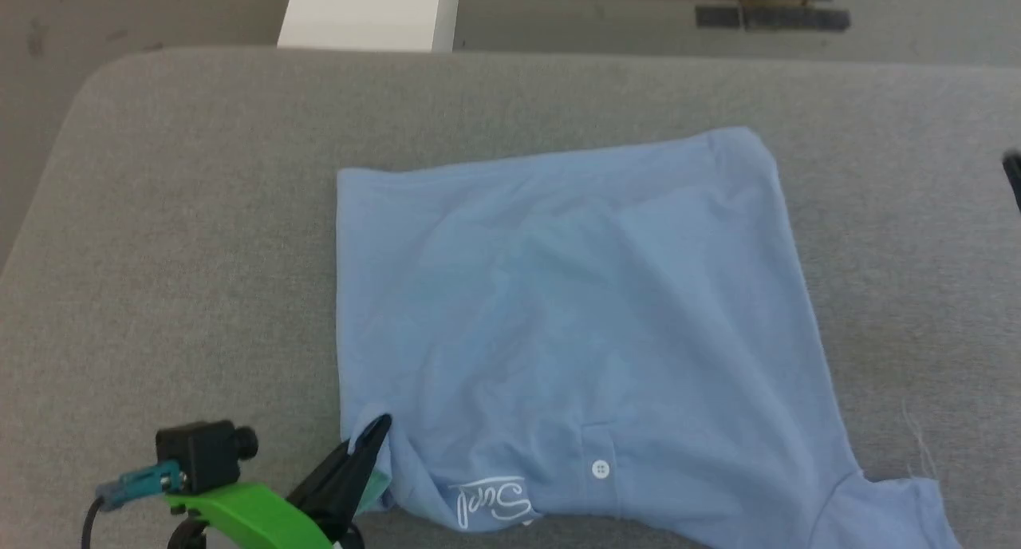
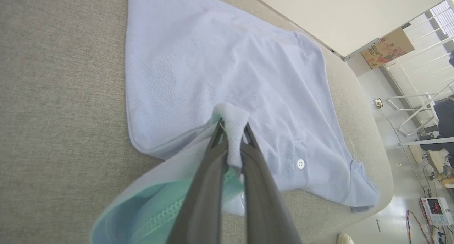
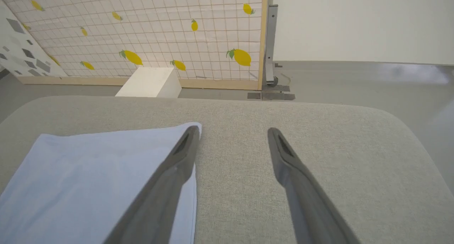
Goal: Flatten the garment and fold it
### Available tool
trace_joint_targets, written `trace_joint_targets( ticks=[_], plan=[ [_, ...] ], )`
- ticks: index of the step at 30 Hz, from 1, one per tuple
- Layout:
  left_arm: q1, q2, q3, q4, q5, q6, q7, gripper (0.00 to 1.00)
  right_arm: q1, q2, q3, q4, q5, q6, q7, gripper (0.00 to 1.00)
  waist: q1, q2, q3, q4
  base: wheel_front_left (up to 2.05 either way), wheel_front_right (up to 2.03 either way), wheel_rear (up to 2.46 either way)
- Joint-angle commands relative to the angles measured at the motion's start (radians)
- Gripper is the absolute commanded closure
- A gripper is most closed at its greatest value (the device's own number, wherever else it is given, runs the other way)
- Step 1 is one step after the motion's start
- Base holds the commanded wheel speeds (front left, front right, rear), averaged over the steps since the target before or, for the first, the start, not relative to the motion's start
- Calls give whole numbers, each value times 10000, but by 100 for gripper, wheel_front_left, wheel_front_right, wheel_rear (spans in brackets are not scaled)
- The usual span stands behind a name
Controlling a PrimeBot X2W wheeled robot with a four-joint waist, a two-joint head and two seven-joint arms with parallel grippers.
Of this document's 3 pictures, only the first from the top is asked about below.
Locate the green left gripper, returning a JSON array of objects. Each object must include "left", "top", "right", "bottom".
[{"left": 164, "top": 413, "right": 393, "bottom": 549}]

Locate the light blue polo shirt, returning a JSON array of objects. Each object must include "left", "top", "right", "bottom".
[{"left": 336, "top": 126, "right": 964, "bottom": 549}]

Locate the large black floor tape patch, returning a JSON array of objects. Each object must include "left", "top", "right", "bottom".
[{"left": 742, "top": 0, "right": 851, "bottom": 33}]

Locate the small black floor tape patch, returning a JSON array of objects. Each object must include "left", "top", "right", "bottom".
[{"left": 695, "top": 5, "right": 743, "bottom": 30}]

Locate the white box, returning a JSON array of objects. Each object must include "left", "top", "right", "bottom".
[{"left": 277, "top": 0, "right": 460, "bottom": 53}]

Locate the left camera cable teal plug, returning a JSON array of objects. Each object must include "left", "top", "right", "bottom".
[{"left": 81, "top": 461, "right": 186, "bottom": 549}]

